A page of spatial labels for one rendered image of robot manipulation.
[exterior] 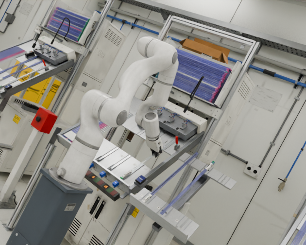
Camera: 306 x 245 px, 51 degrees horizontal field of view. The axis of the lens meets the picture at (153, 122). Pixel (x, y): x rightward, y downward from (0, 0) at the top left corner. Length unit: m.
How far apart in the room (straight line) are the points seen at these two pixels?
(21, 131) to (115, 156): 1.25
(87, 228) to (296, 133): 2.26
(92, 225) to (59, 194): 0.95
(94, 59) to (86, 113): 1.80
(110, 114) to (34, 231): 0.59
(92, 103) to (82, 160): 0.25
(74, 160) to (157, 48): 0.64
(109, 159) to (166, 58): 0.79
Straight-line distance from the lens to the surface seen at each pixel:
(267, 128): 3.63
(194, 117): 2.23
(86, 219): 2.40
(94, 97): 1.45
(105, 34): 3.26
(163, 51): 1.53
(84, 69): 3.19
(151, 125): 1.78
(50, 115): 2.54
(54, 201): 1.47
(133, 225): 2.17
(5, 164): 3.15
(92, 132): 1.43
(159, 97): 1.74
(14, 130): 3.09
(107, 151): 2.06
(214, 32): 2.46
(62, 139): 2.19
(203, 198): 3.71
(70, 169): 1.46
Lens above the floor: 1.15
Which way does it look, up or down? 1 degrees down
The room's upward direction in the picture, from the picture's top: 28 degrees clockwise
